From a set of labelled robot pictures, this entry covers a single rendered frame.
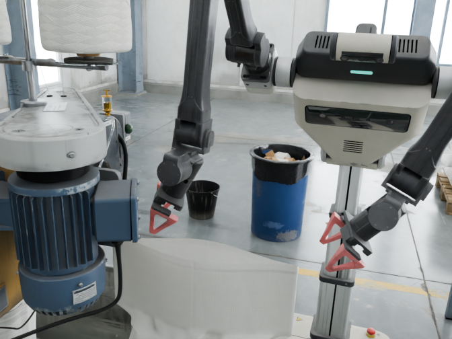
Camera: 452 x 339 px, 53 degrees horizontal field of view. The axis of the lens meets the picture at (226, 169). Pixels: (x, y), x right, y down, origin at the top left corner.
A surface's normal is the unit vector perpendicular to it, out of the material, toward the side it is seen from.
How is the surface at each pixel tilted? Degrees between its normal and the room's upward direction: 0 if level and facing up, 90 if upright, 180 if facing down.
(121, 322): 90
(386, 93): 40
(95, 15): 89
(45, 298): 91
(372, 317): 0
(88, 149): 90
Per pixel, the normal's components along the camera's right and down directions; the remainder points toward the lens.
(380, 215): -0.43, 0.07
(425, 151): -0.57, 0.36
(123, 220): 0.15, 0.32
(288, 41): -0.25, 0.30
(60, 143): 0.47, 0.30
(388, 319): 0.04, -0.95
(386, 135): -0.25, 0.83
